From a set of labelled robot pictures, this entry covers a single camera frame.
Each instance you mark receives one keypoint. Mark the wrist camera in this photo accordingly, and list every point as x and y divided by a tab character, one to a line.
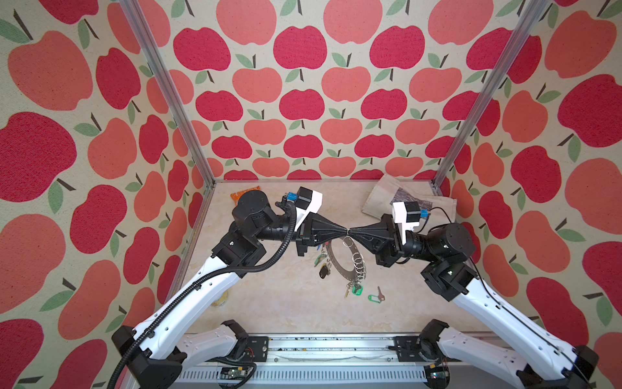
407	216
306	201

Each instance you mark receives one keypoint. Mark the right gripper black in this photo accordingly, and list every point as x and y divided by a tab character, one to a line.
385	239

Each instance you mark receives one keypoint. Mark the canvas Monet tote bag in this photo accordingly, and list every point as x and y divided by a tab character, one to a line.
389	190

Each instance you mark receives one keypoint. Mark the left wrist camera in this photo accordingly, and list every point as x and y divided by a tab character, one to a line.
306	201

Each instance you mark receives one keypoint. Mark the orange snack packet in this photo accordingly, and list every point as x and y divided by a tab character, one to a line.
237	195

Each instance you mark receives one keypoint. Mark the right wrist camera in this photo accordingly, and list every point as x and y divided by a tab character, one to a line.
407	216

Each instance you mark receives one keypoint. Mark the left aluminium frame post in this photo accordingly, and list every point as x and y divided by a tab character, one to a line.
140	27

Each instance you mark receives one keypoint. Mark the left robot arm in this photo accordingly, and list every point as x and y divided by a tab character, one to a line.
204	291

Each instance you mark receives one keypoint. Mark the metal ring plate with keyrings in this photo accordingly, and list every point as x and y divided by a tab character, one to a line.
353	270

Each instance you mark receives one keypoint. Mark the aluminium frame post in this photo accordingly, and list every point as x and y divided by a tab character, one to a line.
533	12
140	27

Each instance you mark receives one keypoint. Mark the right aluminium frame post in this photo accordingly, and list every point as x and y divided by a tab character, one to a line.
533	12

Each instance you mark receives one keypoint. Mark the green tag with silver key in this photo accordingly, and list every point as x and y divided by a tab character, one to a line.
378	298

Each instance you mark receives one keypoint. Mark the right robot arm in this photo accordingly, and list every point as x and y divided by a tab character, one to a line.
535	358

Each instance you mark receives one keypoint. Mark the front aluminium rail base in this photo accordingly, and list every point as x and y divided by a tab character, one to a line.
229	356

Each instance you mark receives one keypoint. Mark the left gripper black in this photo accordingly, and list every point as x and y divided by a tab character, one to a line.
309	235

